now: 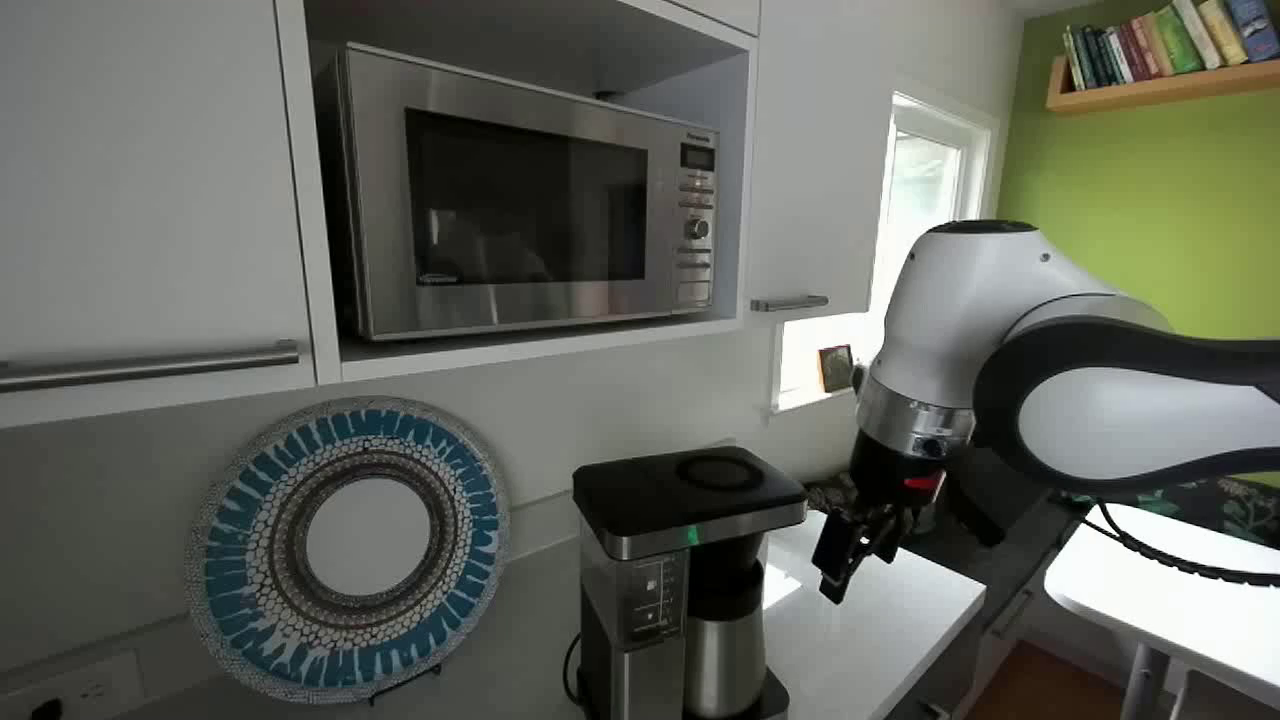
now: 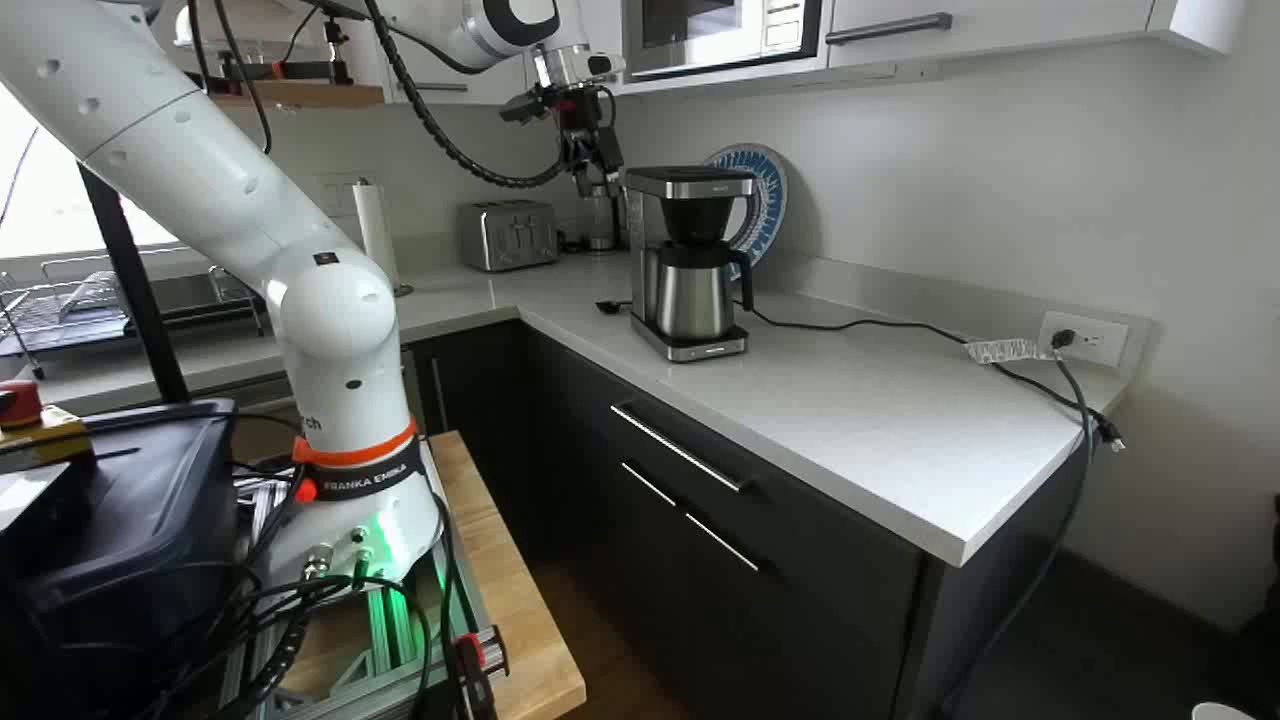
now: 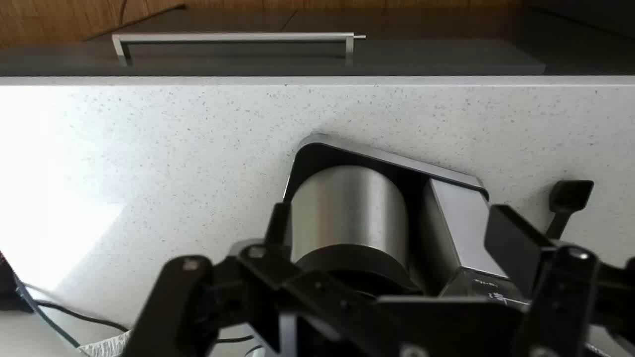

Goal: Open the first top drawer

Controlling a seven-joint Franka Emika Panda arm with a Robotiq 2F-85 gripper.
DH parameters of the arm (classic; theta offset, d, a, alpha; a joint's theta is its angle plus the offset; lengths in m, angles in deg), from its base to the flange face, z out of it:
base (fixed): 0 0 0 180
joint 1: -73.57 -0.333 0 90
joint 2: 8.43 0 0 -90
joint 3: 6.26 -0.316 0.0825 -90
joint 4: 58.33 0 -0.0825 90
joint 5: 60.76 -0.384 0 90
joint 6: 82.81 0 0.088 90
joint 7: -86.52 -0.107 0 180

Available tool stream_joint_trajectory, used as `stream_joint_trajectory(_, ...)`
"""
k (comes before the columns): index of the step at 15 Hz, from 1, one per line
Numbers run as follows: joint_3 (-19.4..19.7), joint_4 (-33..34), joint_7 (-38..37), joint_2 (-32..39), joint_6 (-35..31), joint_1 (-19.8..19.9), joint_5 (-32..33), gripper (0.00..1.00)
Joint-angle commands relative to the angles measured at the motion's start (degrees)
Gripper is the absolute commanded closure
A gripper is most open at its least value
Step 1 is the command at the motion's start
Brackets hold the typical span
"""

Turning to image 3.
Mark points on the silver drawer handle bar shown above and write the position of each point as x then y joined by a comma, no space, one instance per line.
124,40

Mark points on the dark grey top drawer front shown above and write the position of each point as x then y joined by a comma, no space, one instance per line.
323,58

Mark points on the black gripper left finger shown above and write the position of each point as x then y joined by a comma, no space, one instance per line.
200,310

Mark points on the black and steel coffee maker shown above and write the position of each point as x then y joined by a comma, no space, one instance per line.
388,258

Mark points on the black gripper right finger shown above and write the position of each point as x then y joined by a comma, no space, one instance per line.
571,288

